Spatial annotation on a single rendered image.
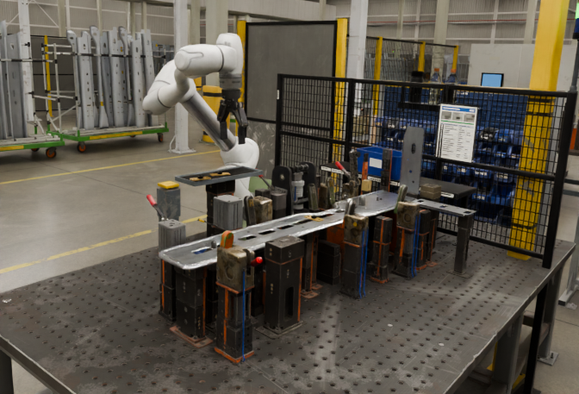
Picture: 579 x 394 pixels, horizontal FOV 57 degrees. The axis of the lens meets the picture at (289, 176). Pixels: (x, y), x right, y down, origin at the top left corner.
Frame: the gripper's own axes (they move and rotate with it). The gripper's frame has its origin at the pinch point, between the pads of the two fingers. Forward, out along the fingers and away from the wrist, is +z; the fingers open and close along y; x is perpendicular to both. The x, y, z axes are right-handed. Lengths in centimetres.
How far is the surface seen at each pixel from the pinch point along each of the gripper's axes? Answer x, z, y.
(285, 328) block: -10, 60, 48
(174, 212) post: -27.5, 25.8, -0.3
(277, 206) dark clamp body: 16.3, 30.3, 7.8
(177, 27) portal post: 302, -56, -646
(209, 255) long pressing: -33, 30, 36
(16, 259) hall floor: -44, 132, -262
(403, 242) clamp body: 65, 50, 37
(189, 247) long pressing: -35, 30, 25
